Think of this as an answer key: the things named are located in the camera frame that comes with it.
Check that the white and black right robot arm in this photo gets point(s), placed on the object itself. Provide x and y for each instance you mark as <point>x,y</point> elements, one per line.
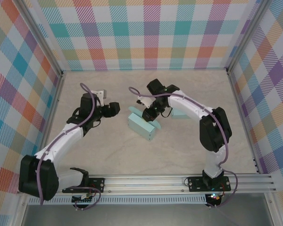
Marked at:
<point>186,103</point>

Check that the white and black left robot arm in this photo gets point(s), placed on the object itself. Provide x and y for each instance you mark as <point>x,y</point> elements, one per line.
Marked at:
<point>61,141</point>

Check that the grey metal sheet panel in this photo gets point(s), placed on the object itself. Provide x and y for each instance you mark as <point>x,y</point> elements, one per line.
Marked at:
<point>143,216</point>

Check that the aluminium table side rail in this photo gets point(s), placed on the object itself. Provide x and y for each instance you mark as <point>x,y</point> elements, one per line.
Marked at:
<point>54,99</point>
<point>233,83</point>

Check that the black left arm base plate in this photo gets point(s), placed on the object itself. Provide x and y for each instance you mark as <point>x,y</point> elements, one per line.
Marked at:
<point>99,184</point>

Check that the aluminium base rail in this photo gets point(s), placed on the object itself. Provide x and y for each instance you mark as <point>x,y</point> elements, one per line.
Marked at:
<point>143,184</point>

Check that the aluminium frame post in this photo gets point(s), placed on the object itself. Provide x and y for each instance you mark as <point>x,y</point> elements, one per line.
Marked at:
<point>246,35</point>
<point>45,41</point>

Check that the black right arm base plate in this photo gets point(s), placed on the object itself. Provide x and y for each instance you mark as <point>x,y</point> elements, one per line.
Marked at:
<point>195,184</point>

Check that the aluminium lower frame bar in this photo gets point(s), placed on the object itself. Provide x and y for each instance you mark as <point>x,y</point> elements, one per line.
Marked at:
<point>19,212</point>
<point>274,212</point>

